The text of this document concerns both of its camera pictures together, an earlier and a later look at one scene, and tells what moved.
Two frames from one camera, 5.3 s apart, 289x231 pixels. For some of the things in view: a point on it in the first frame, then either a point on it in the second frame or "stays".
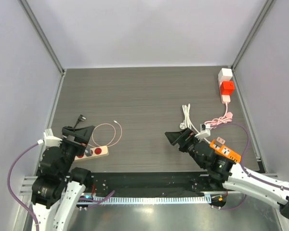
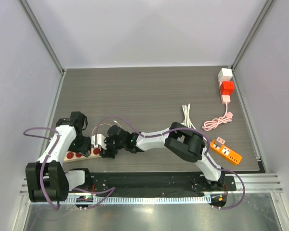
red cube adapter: x=227 y=87 stays
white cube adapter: x=225 y=74 stays
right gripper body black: x=185 y=140 -> x=110 y=143
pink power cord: x=228 y=117 stays
